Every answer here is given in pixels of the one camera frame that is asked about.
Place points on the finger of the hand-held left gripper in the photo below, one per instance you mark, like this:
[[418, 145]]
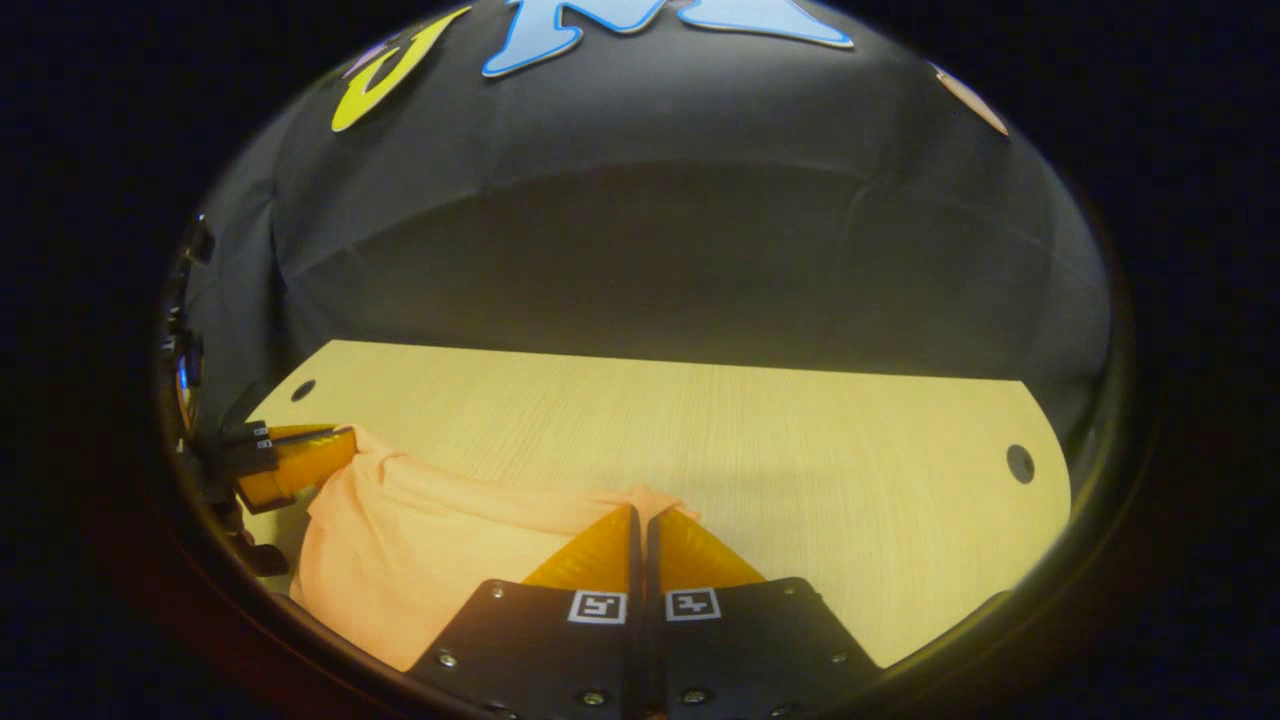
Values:
[[250, 455], [250, 431]]

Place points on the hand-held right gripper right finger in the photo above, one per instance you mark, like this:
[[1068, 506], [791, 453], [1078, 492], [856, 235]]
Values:
[[750, 650]]

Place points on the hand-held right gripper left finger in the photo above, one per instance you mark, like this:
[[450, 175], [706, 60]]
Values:
[[540, 650]]

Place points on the light orange T-shirt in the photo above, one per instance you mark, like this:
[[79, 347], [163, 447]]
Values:
[[420, 560]]

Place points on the black backdrop cloth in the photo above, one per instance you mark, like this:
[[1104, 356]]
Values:
[[650, 250]]

